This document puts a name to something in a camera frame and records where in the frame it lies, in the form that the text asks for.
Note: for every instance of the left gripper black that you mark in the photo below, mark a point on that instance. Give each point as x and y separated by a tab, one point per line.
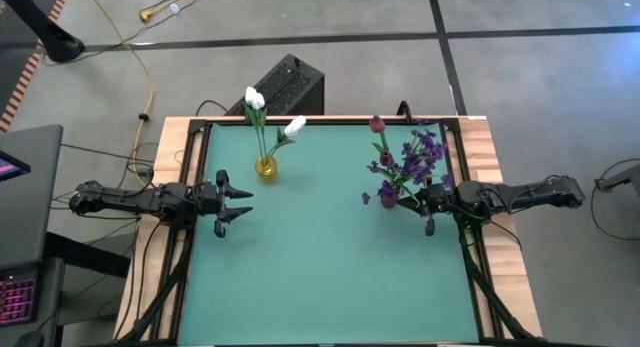
210	202

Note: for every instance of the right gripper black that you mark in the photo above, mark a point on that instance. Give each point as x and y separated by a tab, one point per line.
440	202

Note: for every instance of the red glass vase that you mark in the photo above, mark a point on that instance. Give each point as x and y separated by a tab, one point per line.
389	201

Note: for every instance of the purple artificial flower bunch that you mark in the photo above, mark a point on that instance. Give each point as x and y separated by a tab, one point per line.
417	159

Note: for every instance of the red artificial tulip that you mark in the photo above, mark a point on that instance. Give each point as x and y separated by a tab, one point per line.
377	123
386	159

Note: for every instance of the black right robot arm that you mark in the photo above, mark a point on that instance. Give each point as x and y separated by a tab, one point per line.
525	194

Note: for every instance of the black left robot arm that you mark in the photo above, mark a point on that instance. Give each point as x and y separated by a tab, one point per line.
125	199

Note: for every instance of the yellow glass vase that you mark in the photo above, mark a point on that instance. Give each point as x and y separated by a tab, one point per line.
266	168

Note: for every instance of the wooden table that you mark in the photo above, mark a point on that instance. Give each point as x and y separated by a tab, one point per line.
170	147

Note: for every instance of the teal table mat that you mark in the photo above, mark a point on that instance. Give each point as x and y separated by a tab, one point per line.
325	287

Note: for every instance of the black computer tower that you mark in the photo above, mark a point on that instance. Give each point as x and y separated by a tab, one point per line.
285	82

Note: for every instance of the laptop computer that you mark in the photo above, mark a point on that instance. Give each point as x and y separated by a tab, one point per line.
35	212

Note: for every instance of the small monitor screen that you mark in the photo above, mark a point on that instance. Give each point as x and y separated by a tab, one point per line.
10	167

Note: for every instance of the black stand pole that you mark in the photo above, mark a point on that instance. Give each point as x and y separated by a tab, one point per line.
62	47

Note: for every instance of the backlit keyboard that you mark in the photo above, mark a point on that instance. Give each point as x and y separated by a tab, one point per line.
17	302

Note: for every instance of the black computer mouse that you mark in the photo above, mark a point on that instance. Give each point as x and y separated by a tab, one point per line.
30	341

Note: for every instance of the black striped-edge floor mat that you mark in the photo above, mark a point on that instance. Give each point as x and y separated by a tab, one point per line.
12	77

